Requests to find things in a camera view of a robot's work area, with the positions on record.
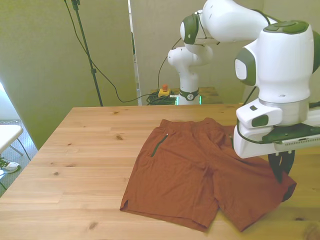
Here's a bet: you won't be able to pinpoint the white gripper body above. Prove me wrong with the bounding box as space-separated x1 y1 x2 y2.
232 124 278 160

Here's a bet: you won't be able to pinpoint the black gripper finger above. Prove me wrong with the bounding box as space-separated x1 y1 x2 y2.
268 152 284 183
280 149 296 176

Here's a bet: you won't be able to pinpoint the rust orange shorts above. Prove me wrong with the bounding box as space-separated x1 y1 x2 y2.
119 118 298 233

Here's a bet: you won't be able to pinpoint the yellow emergency stop button box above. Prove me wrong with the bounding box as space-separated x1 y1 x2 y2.
157 84 172 99

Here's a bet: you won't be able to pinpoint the white partition edge strip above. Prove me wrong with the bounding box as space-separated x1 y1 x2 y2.
127 0 143 106

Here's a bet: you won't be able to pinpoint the black tripod pole stand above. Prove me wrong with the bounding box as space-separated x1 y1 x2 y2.
70 0 104 107

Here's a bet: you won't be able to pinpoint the white sneaker with dark laces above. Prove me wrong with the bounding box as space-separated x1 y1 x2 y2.
0 155 22 175

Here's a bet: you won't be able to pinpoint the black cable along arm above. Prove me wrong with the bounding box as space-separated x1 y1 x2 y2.
196 9 276 146

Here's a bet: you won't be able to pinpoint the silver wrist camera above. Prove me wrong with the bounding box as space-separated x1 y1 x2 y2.
273 135 320 154

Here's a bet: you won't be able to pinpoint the dark wrist camera mount plate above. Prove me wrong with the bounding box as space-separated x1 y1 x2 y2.
260 124 320 145

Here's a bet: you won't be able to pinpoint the coiled dark cable bundle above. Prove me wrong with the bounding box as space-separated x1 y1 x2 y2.
145 90 180 106

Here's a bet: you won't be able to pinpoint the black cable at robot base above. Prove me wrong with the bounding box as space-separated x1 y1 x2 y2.
157 37 185 92

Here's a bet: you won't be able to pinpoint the black cable on tripod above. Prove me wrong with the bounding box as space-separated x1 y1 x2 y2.
63 0 141 104

